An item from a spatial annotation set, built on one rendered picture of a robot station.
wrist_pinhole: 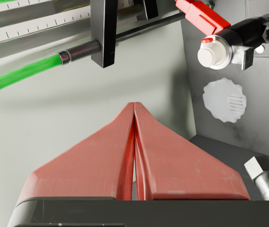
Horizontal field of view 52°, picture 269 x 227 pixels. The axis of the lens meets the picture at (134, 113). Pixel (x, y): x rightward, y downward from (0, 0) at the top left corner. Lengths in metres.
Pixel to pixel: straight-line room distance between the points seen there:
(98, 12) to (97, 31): 0.03
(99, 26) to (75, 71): 0.12
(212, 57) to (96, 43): 0.20
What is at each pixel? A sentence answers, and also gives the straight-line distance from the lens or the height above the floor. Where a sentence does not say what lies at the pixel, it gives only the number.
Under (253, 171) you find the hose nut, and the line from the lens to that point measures 0.24.
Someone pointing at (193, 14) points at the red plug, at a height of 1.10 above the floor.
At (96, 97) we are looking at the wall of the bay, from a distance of 0.49.
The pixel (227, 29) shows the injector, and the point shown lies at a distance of 0.24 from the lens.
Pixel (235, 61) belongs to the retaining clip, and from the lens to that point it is 0.23.
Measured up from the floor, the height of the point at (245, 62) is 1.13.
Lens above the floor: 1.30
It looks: 33 degrees down
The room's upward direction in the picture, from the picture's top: 120 degrees counter-clockwise
